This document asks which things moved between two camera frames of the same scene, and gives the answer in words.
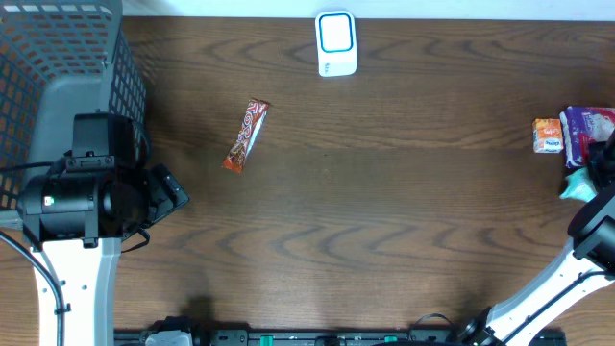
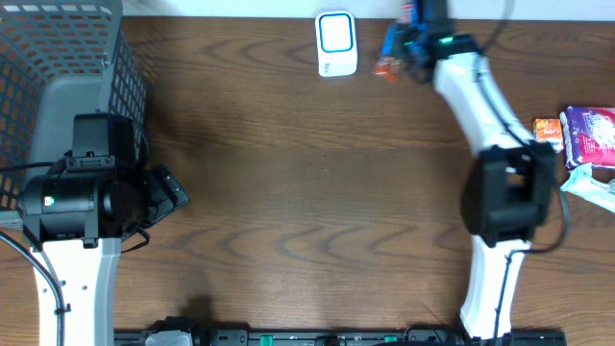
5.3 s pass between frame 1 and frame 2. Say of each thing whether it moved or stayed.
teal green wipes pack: stayed
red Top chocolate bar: moved
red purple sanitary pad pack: stayed
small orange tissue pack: stayed
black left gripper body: stayed
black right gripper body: moved
